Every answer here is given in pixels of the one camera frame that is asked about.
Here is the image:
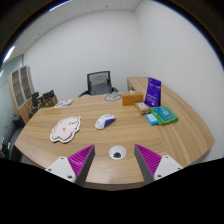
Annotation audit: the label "purple upright package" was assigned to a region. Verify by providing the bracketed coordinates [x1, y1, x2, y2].
[144, 77, 163, 108]

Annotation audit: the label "dark stacked boxes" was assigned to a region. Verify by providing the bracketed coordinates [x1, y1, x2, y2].
[30, 89, 59, 114]

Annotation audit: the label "white round cable grommet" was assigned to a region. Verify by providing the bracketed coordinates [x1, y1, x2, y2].
[108, 144, 127, 161]

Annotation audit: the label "grey round printed disc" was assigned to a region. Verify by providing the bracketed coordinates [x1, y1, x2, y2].
[103, 92, 123, 103]

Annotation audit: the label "wooden shelf unit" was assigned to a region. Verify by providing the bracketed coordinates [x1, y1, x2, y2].
[8, 65, 36, 124]

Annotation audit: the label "pink pig-shaped mouse pad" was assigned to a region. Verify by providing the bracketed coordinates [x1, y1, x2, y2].
[49, 115, 82, 144]

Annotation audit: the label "white blue yellow computer mouse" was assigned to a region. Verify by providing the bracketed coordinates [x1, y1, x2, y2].
[94, 113, 117, 131]

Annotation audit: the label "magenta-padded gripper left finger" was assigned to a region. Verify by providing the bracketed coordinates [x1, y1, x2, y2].
[45, 143, 96, 188]

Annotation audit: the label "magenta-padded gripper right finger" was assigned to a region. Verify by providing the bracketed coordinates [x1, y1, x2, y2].
[133, 143, 184, 185]

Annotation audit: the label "blue small packet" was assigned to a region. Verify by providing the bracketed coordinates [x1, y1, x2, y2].
[145, 113, 159, 126]

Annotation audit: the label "green flat package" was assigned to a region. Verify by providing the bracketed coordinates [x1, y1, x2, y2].
[150, 105, 179, 126]

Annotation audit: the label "wooden side desk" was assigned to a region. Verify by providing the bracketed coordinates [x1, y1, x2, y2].
[126, 76, 150, 95]

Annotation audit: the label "brown cardboard box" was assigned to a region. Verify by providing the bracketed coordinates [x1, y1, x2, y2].
[121, 91, 145, 107]

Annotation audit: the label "white green printed leaflet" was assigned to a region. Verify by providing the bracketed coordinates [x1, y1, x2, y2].
[54, 98, 75, 109]

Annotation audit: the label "black mesh office chair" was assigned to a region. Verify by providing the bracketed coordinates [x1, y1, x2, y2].
[78, 70, 119, 98]

